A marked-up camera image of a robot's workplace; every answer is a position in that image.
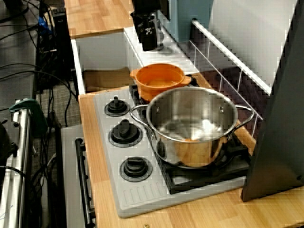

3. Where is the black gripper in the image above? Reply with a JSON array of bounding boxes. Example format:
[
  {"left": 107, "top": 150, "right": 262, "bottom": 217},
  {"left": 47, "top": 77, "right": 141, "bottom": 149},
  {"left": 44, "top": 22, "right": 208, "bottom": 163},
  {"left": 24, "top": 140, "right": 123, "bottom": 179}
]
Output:
[{"left": 130, "top": 0, "right": 162, "bottom": 52}]

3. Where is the orange plastic pot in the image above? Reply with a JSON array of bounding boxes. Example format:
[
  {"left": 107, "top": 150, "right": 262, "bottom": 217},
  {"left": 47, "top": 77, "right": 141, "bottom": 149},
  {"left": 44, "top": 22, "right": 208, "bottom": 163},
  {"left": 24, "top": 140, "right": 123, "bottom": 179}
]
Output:
[{"left": 129, "top": 63, "right": 192, "bottom": 103}]

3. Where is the stainless steel pot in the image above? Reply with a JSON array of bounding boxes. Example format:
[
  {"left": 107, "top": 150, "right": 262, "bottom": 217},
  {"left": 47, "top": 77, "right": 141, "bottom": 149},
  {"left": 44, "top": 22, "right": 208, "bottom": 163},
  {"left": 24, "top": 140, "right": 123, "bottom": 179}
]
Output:
[{"left": 130, "top": 86, "right": 255, "bottom": 170}]

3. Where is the grey toy faucet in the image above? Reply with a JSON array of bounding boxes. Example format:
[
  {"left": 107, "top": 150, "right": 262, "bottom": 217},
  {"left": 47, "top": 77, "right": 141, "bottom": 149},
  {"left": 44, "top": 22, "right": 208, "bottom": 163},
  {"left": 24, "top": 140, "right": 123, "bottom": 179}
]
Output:
[{"left": 152, "top": 11, "right": 167, "bottom": 52}]

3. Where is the white sink basin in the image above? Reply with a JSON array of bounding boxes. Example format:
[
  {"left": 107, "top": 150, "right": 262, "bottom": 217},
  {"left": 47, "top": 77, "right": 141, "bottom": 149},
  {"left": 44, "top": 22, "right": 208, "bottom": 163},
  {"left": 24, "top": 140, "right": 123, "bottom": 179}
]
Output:
[{"left": 71, "top": 25, "right": 200, "bottom": 95}]

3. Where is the black burner grate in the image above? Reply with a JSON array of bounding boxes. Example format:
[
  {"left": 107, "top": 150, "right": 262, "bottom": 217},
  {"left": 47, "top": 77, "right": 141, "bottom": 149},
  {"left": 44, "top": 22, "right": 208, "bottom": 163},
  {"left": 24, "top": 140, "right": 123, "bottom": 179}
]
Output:
[
  {"left": 142, "top": 128, "right": 252, "bottom": 195},
  {"left": 129, "top": 76, "right": 200, "bottom": 105}
]

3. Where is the black stove knob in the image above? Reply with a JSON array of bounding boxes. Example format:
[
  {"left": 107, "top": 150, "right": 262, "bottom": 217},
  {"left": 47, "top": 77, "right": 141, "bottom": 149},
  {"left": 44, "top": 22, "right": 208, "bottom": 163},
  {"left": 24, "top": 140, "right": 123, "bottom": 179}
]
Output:
[
  {"left": 104, "top": 96, "right": 131, "bottom": 117},
  {"left": 108, "top": 118, "right": 144, "bottom": 148},
  {"left": 119, "top": 156, "right": 154, "bottom": 183}
]

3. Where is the black computer tower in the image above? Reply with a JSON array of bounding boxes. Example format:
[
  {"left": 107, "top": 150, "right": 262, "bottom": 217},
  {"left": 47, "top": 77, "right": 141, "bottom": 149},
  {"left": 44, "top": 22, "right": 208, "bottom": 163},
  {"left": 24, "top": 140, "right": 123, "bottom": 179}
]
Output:
[{"left": 51, "top": 7, "right": 75, "bottom": 79}]

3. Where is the blue connector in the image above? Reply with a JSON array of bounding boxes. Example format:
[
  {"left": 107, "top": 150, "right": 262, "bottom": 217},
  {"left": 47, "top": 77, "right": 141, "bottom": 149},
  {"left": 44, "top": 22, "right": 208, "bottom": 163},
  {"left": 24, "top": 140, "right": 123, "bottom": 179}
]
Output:
[{"left": 38, "top": 16, "right": 52, "bottom": 36}]

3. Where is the green clamp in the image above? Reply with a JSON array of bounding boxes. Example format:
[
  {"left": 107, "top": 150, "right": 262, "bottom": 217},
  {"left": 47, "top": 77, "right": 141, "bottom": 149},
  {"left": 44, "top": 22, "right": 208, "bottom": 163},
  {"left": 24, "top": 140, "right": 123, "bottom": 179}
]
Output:
[{"left": 9, "top": 98, "right": 48, "bottom": 137}]

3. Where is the grey oven door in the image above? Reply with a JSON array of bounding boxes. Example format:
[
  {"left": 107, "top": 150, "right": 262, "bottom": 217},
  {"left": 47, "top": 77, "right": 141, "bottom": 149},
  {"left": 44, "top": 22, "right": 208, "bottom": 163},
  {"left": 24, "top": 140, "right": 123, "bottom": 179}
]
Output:
[{"left": 60, "top": 124, "right": 95, "bottom": 228}]

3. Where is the dark range hood panel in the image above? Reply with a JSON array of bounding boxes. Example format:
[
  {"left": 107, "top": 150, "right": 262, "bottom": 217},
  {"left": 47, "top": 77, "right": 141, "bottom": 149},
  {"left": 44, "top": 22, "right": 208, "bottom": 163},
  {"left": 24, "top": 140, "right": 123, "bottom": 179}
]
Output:
[{"left": 241, "top": 0, "right": 304, "bottom": 202}]

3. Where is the grey stove top panel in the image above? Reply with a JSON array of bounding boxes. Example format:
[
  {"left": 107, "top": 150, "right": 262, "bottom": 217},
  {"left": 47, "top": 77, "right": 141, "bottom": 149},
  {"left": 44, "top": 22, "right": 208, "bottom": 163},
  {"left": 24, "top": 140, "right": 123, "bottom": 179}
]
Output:
[{"left": 92, "top": 82, "right": 250, "bottom": 219}]

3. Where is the black device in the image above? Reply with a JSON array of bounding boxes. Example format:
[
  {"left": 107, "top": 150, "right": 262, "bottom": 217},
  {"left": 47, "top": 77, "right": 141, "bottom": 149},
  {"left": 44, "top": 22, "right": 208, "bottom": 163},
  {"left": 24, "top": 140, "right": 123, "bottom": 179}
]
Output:
[{"left": 0, "top": 121, "right": 19, "bottom": 164}]

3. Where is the black cable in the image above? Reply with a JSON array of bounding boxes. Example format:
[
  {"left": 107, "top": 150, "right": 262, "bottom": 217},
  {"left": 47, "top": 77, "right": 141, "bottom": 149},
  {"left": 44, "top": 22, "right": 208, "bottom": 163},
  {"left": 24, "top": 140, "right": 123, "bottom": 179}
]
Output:
[
  {"left": 64, "top": 80, "right": 73, "bottom": 126},
  {"left": 0, "top": 165, "right": 38, "bottom": 228},
  {"left": 0, "top": 63, "right": 79, "bottom": 102}
]

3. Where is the black oven door handle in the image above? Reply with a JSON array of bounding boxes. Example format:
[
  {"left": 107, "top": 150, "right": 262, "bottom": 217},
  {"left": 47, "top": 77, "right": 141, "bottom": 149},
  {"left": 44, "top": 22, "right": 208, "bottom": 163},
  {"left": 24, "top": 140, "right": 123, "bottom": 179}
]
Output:
[{"left": 75, "top": 137, "right": 95, "bottom": 226}]

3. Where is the aluminium rail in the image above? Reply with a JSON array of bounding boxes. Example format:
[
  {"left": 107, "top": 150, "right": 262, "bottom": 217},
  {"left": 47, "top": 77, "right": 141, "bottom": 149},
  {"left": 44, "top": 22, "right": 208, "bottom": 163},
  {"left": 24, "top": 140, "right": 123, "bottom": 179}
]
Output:
[{"left": 0, "top": 102, "right": 31, "bottom": 228}]

